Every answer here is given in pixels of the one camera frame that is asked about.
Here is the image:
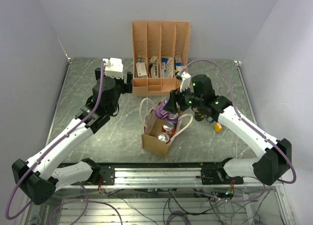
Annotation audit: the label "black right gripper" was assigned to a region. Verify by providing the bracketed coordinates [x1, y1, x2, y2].
[164, 83, 204, 114]

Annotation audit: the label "purple soda can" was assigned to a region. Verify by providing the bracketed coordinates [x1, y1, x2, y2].
[155, 99, 170, 119]
[166, 113, 179, 125]

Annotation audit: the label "brown canvas bag white handles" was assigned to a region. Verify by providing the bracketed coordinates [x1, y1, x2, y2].
[139, 98, 194, 157]

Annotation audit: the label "black yellow beverage can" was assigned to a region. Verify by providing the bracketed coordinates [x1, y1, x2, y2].
[194, 107, 208, 122]

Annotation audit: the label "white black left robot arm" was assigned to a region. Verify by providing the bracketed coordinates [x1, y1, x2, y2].
[12, 68, 133, 205]

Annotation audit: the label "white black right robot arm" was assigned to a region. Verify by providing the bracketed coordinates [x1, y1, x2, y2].
[164, 72, 291, 185]

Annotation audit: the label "white red box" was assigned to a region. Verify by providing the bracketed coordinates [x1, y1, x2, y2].
[136, 63, 148, 78]

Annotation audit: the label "red cola can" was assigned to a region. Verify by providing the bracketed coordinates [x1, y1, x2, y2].
[162, 121, 176, 137]

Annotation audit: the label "silver top red can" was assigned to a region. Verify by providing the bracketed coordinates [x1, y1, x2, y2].
[157, 132, 170, 144]

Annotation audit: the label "white box black item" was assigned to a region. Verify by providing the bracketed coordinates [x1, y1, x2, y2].
[174, 55, 184, 80]

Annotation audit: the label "white blue packet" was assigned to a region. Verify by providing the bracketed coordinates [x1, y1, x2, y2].
[161, 57, 174, 78]

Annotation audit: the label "orange plastic file organizer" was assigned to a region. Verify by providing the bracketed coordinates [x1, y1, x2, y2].
[132, 21, 191, 96]

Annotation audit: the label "small yellow block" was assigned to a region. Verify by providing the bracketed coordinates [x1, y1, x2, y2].
[214, 122, 223, 133]

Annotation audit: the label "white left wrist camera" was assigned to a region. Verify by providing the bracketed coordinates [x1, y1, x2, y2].
[102, 58, 124, 79]

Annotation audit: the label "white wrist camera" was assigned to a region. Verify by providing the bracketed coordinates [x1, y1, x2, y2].
[176, 72, 191, 92]
[102, 58, 124, 79]

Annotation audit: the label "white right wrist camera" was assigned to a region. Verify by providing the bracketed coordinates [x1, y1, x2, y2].
[176, 72, 191, 92]

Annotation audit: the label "aluminium frame rail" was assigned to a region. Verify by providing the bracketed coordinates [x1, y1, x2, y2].
[56, 165, 255, 189]

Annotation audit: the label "loose cables under table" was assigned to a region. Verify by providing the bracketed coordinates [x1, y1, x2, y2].
[48, 185, 269, 225]

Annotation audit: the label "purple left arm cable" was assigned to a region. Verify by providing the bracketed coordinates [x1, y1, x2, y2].
[5, 60, 107, 221]

